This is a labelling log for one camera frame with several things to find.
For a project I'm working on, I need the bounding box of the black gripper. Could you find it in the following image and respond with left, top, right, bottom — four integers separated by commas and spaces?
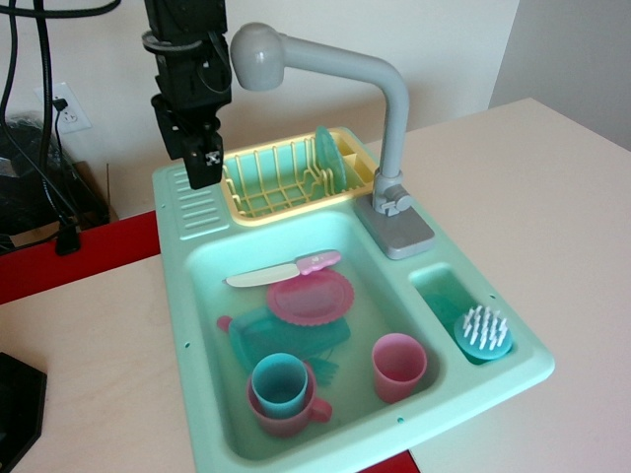
150, 32, 232, 189

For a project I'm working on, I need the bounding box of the grey toy faucet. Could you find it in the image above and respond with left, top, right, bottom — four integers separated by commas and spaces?
230, 23, 435, 260

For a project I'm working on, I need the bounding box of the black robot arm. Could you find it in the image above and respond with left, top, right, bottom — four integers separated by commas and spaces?
142, 1, 232, 189

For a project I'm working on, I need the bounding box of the yellow dish rack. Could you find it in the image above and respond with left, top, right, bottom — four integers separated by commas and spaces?
221, 128, 377, 227

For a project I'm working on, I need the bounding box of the teal plate in rack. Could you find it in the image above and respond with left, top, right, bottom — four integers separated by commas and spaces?
315, 126, 347, 193

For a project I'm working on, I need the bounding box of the black plug on table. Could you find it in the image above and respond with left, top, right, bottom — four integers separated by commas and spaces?
55, 223, 81, 256

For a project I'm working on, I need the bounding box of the teal toy bottle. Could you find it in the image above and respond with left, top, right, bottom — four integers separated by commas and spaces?
216, 307, 351, 372

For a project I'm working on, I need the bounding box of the pink toy plate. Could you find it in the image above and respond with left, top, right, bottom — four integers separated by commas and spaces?
266, 270, 355, 326

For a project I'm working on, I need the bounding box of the mint green toy sink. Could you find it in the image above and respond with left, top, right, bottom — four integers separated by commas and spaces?
153, 165, 554, 472

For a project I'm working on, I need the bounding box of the blue toy cup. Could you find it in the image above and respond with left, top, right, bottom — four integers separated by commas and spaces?
250, 353, 309, 419

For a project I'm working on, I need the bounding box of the teal toy fork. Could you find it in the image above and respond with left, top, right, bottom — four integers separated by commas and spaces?
307, 358, 338, 386

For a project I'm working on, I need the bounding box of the pink toy mug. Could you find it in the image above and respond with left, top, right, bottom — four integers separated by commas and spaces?
245, 364, 333, 438

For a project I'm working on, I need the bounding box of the black object bottom left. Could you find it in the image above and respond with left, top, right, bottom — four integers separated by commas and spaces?
1, 353, 47, 472

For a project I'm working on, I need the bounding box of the pink toy cup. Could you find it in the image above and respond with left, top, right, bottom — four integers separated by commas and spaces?
371, 333, 428, 404

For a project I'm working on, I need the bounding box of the teal scrub brush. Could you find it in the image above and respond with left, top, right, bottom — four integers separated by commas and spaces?
453, 305, 514, 362

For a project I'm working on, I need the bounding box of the white wall outlet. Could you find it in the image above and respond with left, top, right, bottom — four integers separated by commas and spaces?
52, 82, 92, 135

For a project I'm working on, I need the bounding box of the black cable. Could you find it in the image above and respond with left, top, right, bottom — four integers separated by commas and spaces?
0, 0, 122, 233

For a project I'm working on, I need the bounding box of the toy knife pink handle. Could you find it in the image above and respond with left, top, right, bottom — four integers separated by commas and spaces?
224, 250, 341, 288

